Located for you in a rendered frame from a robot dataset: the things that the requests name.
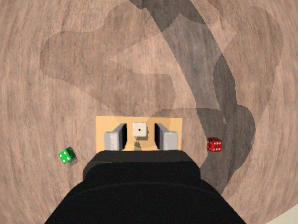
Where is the green die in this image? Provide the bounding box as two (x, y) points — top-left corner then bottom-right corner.
(58, 147), (76, 164)

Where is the dark red die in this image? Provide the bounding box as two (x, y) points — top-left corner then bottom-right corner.
(207, 138), (222, 152)

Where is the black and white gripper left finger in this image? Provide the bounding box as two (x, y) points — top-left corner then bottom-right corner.
(104, 123), (127, 150)

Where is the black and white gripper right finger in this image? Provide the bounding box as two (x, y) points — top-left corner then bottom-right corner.
(154, 123), (178, 150)

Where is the tan square mat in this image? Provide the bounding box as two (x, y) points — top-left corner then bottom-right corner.
(96, 116), (182, 152)

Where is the white die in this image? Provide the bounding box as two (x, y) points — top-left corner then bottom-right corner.
(133, 122), (146, 137)

